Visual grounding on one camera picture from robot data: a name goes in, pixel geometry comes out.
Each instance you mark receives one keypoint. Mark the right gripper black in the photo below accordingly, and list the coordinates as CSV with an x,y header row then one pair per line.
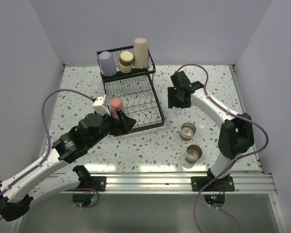
x,y
171,101

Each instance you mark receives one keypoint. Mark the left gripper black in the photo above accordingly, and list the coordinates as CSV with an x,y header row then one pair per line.
x,y
123,125

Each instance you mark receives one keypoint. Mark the clear plastic cup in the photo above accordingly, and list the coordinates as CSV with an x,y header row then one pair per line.
x,y
177,111

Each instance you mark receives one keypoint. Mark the coral pink plastic cup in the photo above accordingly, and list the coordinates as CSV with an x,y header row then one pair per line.
x,y
116,103

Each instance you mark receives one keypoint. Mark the beige plastic cup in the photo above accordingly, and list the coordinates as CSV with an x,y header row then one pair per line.
x,y
140,51

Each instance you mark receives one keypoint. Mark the lilac plastic cup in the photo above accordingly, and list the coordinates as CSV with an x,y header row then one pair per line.
x,y
107,64

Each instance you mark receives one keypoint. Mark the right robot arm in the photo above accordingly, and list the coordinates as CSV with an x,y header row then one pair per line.
x,y
236,131

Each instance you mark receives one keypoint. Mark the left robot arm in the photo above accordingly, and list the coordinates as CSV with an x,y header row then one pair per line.
x,y
27,187

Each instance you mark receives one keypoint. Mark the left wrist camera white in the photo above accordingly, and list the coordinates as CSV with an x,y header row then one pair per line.
x,y
101,105

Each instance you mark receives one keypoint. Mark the black wire dish rack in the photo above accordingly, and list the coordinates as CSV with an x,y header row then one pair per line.
x,y
138,94

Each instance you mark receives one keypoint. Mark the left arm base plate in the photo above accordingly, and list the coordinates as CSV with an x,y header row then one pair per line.
x,y
94,183

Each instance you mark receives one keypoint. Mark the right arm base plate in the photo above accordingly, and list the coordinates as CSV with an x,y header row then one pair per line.
x,y
204,183

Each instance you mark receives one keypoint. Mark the aluminium front rail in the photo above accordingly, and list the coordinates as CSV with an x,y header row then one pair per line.
x,y
180,183

